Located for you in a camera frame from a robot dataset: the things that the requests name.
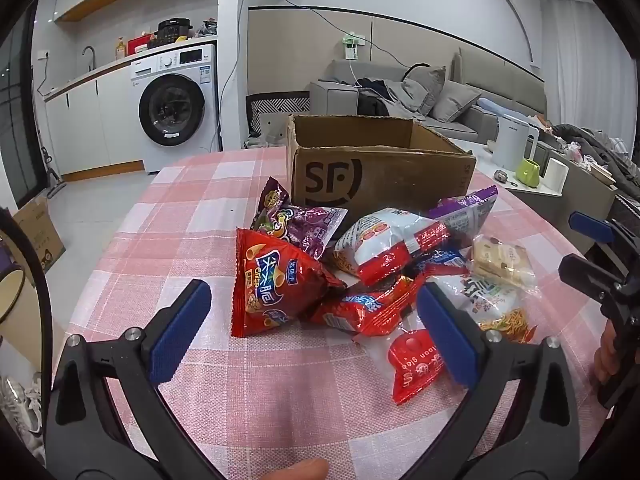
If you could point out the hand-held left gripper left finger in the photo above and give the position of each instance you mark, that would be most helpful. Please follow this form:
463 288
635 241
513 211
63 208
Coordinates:
180 325

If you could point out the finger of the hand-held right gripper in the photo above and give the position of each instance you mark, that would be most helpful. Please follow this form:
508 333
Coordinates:
592 227
585 270

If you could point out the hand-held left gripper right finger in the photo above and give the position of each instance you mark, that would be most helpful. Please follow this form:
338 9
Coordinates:
447 330

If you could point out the red white small packet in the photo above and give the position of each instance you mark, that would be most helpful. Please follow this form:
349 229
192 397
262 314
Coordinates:
415 370

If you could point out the white green noodle snack packet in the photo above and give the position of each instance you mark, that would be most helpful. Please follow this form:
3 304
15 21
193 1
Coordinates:
490 300

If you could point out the red triangular chips bag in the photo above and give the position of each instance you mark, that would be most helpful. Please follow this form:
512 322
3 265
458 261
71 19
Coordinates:
280 285

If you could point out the brown cardboard box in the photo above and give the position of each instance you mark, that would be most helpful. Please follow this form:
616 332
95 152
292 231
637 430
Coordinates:
390 175

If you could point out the person's right hand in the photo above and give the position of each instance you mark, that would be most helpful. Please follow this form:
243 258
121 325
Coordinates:
607 355

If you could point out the person's left hand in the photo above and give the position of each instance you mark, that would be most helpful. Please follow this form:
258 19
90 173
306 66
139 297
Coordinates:
305 471

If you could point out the white grey coffee table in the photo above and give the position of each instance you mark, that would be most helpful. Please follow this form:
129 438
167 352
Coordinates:
575 210

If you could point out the white cup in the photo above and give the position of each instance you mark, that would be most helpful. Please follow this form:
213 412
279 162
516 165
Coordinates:
556 174

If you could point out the grey clothes heap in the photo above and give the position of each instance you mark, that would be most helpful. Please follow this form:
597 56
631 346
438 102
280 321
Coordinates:
595 145

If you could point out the green cup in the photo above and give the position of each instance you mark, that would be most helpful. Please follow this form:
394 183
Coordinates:
527 172

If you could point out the beige cracker packet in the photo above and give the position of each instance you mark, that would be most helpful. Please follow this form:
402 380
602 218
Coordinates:
500 260

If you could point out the small metal object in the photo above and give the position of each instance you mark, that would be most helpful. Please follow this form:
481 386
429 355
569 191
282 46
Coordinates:
500 176

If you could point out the pink checked tablecloth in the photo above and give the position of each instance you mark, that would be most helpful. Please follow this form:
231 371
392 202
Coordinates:
200 220

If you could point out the white red noodle snack packet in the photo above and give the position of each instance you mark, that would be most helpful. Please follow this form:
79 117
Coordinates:
380 240

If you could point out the white electric kettle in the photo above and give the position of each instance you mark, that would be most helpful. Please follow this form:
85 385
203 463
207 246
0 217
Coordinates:
512 145

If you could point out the purple white snack packet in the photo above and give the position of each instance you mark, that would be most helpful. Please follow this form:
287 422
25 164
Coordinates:
470 210

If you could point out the purple cartoon snack packet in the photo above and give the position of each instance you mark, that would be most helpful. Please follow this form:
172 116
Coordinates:
305 225

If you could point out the printed cardboard floor box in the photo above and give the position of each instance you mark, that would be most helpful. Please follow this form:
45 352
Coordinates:
40 240

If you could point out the white shoes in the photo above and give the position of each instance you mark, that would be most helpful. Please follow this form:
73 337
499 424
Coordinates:
20 405

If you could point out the light grey pillow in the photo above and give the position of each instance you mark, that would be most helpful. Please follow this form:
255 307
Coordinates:
455 102

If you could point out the stick vacuum cleaner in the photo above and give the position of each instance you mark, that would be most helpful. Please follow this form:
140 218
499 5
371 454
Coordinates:
52 172

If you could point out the white washing machine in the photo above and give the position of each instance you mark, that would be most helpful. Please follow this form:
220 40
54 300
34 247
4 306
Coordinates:
175 110

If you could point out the white kitchen counter cabinet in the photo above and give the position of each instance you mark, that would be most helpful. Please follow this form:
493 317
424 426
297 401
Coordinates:
85 125

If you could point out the dark grey pillow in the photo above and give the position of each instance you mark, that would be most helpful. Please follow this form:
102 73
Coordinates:
425 82

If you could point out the dark clothes pile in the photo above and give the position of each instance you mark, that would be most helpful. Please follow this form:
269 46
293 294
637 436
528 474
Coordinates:
375 97

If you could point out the grey sofa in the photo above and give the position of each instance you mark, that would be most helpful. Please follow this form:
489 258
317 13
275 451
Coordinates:
345 95

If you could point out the red box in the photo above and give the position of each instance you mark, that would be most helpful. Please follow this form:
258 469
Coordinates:
141 46

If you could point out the metal faucet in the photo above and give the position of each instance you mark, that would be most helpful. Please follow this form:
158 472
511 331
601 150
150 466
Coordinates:
91 57

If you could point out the yellow bottle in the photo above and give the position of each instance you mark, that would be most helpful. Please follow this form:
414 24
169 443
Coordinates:
120 49

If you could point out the black pressure cooker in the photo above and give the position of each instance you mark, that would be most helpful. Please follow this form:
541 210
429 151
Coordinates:
172 32

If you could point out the grey plastic bag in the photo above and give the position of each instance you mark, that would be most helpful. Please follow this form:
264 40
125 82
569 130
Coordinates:
207 28

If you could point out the green white wall socket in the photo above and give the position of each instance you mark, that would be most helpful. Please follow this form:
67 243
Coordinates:
352 45

